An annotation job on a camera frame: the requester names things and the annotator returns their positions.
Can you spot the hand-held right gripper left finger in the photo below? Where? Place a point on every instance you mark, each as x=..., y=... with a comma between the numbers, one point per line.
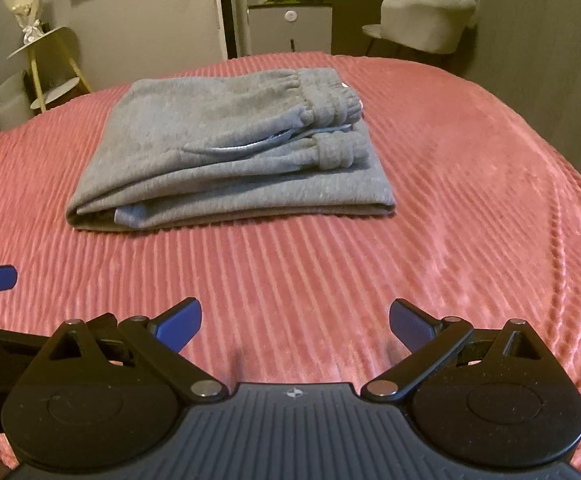
x=180, y=325

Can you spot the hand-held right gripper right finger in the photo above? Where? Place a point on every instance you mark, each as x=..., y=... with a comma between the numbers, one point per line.
x=410, y=325

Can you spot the grey sweat pants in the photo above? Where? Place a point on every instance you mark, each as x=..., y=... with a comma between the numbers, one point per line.
x=220, y=160

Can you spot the pink ribbed blanket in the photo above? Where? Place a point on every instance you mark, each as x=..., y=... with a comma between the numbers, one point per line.
x=320, y=270

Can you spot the white gold tiered side table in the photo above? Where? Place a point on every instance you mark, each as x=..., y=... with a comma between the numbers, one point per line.
x=50, y=45

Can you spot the wrapped flower bouquet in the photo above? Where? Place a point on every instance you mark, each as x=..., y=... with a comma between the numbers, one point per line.
x=25, y=7

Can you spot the white shell-back chair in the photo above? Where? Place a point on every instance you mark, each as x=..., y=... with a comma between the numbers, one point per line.
x=428, y=20

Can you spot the grey cabinet with black top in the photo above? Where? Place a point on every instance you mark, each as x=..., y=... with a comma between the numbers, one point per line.
x=290, y=27

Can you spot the white door frame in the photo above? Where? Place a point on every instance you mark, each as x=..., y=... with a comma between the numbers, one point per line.
x=220, y=5

